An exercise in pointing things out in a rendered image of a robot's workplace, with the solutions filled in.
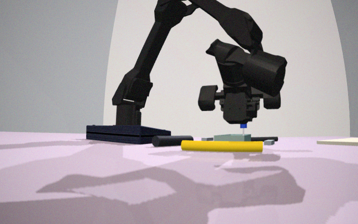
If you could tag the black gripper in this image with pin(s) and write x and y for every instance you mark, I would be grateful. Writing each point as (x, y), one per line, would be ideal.
(208, 95)

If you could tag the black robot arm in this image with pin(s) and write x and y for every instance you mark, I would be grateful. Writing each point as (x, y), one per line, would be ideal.
(260, 70)

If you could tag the yellow cylinder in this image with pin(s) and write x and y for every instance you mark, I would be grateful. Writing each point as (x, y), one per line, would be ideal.
(219, 146)

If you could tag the keyboard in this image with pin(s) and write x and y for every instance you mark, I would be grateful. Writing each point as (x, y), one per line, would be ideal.
(232, 137)

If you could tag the blue stylus with white tip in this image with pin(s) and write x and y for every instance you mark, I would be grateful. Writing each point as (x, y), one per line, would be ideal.
(243, 126)

